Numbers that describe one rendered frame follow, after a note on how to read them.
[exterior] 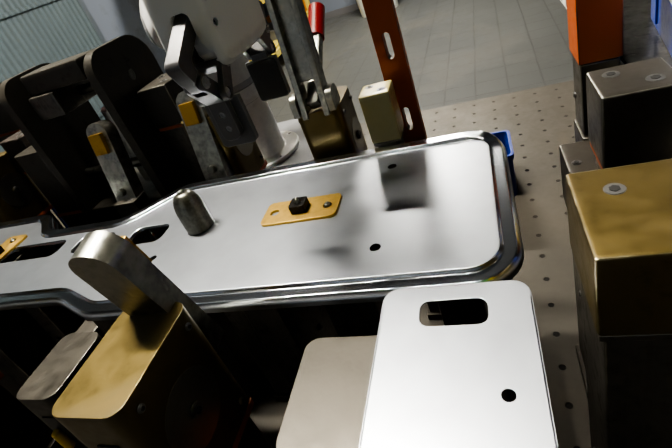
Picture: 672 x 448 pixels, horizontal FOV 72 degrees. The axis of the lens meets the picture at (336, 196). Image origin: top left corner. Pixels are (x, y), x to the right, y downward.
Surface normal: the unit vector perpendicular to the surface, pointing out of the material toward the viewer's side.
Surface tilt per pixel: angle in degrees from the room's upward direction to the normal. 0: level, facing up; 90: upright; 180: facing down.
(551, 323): 0
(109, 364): 0
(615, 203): 0
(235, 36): 96
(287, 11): 81
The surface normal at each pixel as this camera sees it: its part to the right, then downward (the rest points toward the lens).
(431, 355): -0.32, -0.80
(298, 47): -0.26, 0.44
